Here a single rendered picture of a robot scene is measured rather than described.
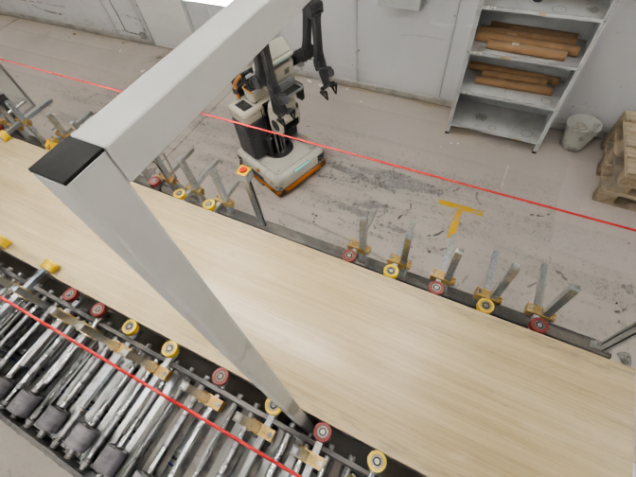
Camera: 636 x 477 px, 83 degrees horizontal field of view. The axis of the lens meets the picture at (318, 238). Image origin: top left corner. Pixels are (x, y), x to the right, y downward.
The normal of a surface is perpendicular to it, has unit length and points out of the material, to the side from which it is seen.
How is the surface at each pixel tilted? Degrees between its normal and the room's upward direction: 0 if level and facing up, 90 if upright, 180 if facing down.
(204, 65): 90
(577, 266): 0
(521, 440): 0
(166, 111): 90
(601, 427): 0
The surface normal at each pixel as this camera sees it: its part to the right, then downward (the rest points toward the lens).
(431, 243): -0.09, -0.55
